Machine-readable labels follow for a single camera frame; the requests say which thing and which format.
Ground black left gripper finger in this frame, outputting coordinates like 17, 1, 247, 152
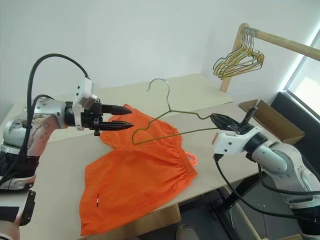
101, 120, 135, 132
101, 104, 133, 117

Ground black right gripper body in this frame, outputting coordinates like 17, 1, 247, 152
221, 106, 259, 137

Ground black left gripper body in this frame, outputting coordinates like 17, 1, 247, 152
83, 99, 105, 137

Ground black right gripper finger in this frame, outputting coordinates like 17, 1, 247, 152
210, 116, 227, 131
211, 112, 237, 125

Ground olive wire hanger silver hook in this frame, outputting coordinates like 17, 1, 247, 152
132, 78, 221, 146

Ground orange shorts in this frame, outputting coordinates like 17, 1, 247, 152
79, 103, 200, 237

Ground open cardboard box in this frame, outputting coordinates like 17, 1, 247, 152
238, 99, 306, 146

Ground black panel under window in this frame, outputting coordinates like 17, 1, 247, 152
271, 91, 320, 161

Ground bunch of gold hangers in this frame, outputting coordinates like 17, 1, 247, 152
215, 27, 265, 80

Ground wooden clothes rack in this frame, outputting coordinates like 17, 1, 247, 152
219, 22, 320, 92

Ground grey rounded shape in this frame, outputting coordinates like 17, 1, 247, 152
176, 223, 199, 240

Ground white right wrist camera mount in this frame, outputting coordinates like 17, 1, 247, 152
211, 126, 264, 156

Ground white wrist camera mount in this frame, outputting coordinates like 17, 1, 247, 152
211, 126, 264, 156
71, 76, 101, 132

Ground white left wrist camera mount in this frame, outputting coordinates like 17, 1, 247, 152
71, 76, 101, 132

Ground black table frame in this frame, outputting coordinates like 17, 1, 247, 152
208, 178, 253, 240

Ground gold wire hanger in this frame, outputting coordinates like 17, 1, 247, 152
213, 27, 264, 78

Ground grey wire hanger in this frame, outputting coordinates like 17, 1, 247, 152
212, 26, 261, 75

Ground window with grey frame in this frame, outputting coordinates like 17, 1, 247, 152
283, 29, 320, 118

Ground light wooden floor frame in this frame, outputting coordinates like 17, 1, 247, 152
235, 206, 304, 240

